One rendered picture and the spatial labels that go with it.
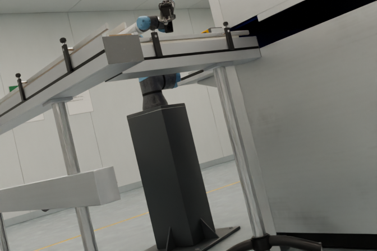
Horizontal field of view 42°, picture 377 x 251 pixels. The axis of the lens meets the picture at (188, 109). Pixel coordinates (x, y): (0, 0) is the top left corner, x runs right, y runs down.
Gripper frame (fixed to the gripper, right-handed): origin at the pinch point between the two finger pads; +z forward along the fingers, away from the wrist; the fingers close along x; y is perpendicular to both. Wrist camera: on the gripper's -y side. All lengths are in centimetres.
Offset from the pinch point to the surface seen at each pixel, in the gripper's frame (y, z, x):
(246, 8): 11, 43, 38
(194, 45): 7, 72, 15
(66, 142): -20, 87, -37
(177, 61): 4, 81, 9
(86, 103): -217, -436, -180
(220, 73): -8, 66, 24
